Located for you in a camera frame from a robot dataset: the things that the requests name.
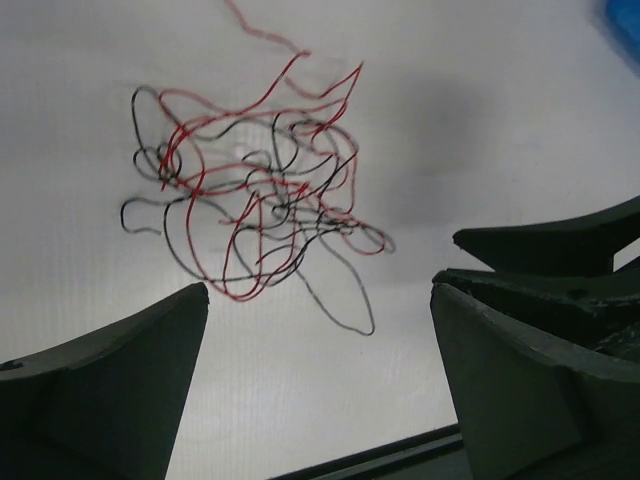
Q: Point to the blue plastic three-compartment bin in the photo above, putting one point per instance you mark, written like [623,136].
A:
[620,22]

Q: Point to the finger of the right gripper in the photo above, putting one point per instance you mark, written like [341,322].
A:
[599,313]
[584,245]

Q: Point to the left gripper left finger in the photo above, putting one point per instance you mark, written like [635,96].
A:
[108,404]

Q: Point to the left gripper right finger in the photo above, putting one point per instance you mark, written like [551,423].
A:
[531,405]

